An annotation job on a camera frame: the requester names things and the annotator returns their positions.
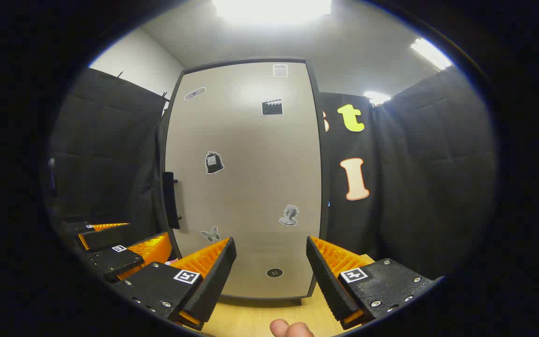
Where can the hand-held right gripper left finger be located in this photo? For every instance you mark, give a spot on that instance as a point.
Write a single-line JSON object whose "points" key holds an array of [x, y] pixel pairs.
{"points": [[215, 285]]}

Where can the black backdrop cloth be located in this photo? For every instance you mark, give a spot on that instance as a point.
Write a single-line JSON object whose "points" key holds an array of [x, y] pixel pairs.
{"points": [[414, 187]]}

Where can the dark grey cabinet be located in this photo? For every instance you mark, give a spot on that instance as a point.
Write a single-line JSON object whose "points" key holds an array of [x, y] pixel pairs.
{"points": [[324, 164]]}

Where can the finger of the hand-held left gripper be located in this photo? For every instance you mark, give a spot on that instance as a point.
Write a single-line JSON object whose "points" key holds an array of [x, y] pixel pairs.
{"points": [[115, 262], [108, 238]]}

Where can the small ceiling light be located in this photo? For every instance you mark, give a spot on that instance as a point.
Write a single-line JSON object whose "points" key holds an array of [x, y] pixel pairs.
{"points": [[376, 97]]}

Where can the large ceiling light panel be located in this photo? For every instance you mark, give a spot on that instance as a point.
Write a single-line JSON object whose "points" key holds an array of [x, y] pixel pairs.
{"points": [[272, 9]]}

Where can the long ceiling light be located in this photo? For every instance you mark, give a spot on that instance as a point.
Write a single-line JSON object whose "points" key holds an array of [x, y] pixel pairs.
{"points": [[431, 52]]}

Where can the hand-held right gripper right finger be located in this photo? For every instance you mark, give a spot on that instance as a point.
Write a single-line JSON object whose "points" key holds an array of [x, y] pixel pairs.
{"points": [[328, 285]]}

